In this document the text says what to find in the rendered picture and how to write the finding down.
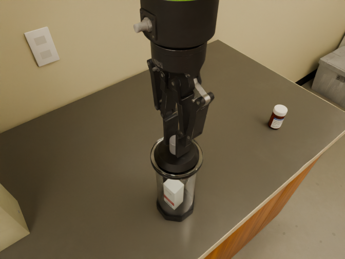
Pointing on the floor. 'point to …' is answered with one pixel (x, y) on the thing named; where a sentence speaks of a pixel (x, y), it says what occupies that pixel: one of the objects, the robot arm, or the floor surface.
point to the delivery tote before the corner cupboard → (331, 76)
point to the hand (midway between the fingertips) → (176, 135)
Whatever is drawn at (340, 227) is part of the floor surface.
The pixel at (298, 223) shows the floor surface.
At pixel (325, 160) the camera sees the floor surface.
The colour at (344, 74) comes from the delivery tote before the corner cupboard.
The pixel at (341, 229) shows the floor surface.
